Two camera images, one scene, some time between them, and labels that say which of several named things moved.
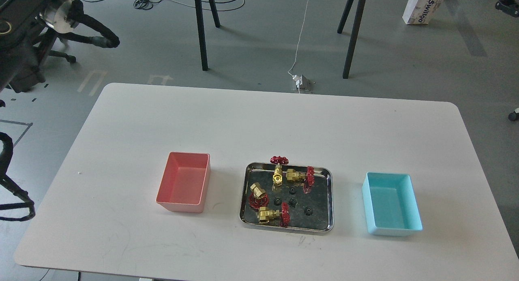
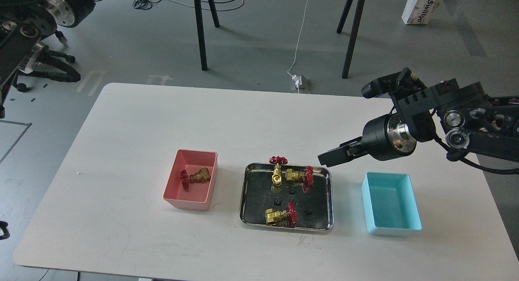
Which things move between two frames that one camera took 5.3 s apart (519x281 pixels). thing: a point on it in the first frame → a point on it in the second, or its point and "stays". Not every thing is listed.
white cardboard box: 421,3 stays
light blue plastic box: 391,205 stays
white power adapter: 299,80 stays
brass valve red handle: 258,198 → 203,176
